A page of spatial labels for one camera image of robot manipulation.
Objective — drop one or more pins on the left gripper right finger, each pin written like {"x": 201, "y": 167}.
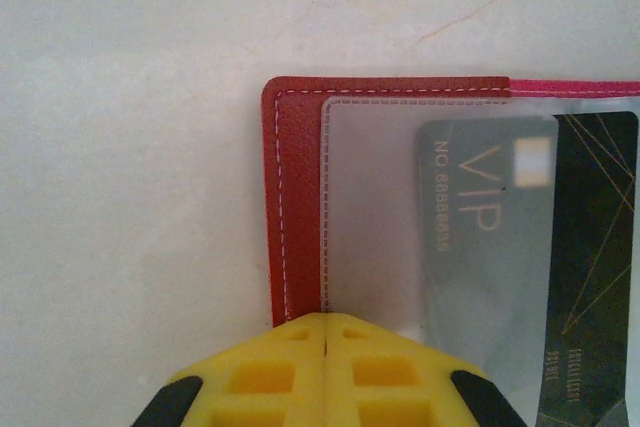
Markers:
{"x": 400, "y": 377}

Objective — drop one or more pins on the black credit card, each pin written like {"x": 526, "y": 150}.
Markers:
{"x": 590, "y": 197}

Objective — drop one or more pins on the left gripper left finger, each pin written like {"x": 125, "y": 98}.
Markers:
{"x": 260, "y": 377}

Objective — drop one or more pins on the red leather card holder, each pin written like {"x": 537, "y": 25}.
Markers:
{"x": 295, "y": 187}

